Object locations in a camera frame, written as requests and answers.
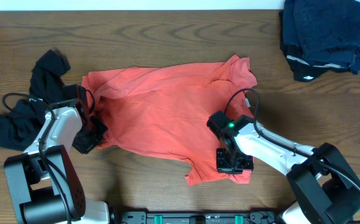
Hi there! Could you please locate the red orange t-shirt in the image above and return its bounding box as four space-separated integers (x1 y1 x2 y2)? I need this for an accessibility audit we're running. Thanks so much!
82 55 257 185

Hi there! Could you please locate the black t-shirt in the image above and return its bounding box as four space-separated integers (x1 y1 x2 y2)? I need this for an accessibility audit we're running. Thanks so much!
0 50 76 151

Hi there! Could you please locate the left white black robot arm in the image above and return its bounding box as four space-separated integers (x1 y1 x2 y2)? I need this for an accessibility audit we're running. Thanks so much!
4 85 110 223

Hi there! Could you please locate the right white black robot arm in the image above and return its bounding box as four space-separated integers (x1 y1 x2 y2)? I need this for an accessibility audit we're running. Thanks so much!
207 111 360 223

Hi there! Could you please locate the folded black garment white print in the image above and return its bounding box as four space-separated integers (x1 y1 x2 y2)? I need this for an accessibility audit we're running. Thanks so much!
279 11 349 82

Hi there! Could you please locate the folded navy blue garment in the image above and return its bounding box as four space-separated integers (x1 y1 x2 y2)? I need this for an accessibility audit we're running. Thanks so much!
283 0 360 75

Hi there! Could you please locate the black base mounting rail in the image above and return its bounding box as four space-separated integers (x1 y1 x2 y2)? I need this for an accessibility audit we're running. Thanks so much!
110 211 283 224

